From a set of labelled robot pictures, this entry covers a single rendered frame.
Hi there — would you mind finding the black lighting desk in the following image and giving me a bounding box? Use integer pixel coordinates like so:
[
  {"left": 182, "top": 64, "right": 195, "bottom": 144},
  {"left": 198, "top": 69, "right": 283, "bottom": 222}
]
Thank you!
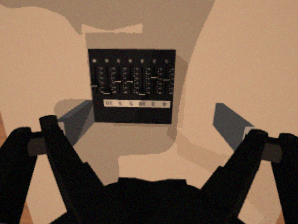
[{"left": 88, "top": 49, "right": 176, "bottom": 124}]

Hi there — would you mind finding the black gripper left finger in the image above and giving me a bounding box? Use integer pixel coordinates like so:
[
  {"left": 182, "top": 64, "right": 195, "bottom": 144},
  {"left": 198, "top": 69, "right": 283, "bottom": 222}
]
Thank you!
[{"left": 0, "top": 100, "right": 128, "bottom": 224}]

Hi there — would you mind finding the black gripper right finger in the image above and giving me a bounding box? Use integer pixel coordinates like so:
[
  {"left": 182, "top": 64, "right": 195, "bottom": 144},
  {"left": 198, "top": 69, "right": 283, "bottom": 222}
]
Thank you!
[{"left": 175, "top": 103, "right": 298, "bottom": 224}]

